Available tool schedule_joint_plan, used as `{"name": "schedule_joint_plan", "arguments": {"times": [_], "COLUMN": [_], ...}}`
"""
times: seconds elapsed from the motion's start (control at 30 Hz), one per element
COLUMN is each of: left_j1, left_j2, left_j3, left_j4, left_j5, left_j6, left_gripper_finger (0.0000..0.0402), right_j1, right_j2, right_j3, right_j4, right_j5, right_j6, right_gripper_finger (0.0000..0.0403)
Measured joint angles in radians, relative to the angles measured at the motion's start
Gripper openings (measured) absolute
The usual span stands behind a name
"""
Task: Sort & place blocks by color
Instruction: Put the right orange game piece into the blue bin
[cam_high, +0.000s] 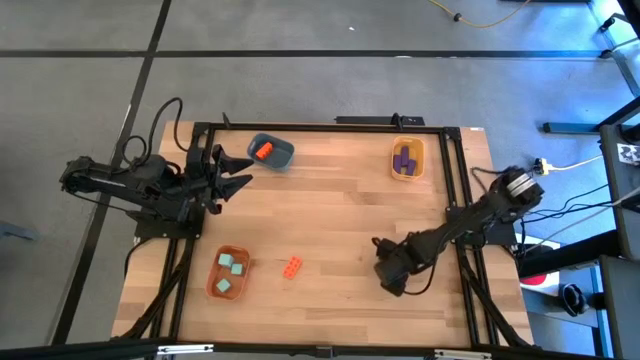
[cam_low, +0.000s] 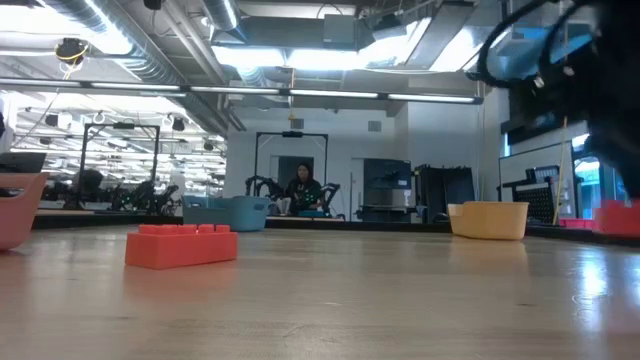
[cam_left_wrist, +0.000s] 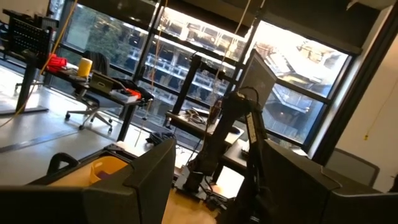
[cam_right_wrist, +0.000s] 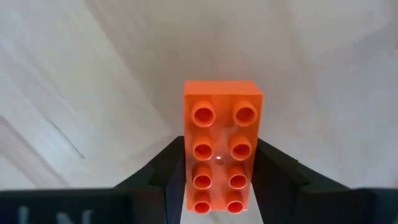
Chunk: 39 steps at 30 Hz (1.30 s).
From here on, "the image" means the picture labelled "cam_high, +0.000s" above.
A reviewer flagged black aluminium table frame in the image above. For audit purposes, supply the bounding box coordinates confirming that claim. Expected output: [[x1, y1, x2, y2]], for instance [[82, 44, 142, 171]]
[[112, 112, 536, 351]]

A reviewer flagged blue metal floor bar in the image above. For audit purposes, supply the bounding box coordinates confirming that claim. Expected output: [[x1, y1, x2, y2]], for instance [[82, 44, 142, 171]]
[[542, 121, 602, 135]]

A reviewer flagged black white marker tag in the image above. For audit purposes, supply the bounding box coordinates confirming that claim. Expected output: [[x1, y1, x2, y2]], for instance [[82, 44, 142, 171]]
[[616, 142, 640, 167]]

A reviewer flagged yellow extension cable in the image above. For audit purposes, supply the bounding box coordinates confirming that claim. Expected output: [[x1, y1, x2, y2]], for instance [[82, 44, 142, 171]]
[[427, 0, 532, 29]]

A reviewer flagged red floor object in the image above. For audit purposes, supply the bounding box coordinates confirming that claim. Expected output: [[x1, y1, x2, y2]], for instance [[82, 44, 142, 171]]
[[519, 272, 561, 288]]

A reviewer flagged yellow plastic bin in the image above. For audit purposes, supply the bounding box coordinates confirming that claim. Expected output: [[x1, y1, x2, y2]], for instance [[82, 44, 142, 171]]
[[390, 135, 427, 182]]

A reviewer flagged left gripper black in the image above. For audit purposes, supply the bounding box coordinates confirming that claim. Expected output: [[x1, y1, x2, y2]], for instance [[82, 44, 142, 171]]
[[178, 143, 255, 217]]

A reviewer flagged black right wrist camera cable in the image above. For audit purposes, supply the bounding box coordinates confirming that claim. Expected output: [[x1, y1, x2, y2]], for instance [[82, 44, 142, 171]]
[[399, 262, 437, 297]]

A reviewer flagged orange studded toy block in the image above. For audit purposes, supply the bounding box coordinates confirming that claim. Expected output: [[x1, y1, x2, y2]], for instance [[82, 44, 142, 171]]
[[282, 255, 304, 280], [255, 140, 276, 162]]

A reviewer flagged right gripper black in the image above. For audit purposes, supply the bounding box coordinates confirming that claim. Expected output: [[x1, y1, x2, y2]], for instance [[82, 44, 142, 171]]
[[371, 233, 435, 299]]

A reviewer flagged black rounded floor object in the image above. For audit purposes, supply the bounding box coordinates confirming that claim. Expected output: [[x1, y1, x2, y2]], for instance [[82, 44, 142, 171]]
[[558, 282, 592, 318]]

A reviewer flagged white power cable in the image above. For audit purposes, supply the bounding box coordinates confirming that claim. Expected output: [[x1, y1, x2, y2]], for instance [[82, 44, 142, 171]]
[[547, 153, 606, 174]]

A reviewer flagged silver metal bracket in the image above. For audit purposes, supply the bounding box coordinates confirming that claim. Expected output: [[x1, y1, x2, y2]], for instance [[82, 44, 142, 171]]
[[432, 348, 494, 360], [156, 343, 215, 357]]

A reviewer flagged black diagonal beam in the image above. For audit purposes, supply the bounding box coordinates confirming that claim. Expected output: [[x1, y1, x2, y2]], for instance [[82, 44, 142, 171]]
[[517, 229, 624, 280]]

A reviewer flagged dark grey cabinet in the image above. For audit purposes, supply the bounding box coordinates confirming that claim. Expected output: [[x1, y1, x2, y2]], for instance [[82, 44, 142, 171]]
[[598, 122, 640, 261], [598, 254, 640, 360]]

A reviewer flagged black bar behind table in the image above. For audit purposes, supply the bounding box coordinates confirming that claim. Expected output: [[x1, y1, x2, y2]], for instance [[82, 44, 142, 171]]
[[333, 115, 426, 127]]

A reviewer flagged black front crossbar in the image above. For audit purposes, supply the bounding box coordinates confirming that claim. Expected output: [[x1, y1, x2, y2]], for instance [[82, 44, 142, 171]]
[[0, 338, 640, 360]]

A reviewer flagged blue plastic bin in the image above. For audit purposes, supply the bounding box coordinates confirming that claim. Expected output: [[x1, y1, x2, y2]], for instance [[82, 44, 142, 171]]
[[246, 131, 296, 174]]

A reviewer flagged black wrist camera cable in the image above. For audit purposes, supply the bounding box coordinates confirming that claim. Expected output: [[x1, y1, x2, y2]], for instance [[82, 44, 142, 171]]
[[399, 262, 437, 297], [119, 97, 195, 169]]

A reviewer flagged black left wrist camera cable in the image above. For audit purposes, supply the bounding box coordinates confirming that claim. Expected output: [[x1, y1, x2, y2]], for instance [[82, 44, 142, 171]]
[[119, 97, 195, 169]]

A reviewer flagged orange plastic bin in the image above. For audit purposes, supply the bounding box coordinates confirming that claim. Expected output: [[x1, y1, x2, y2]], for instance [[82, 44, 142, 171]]
[[205, 244, 252, 302]]

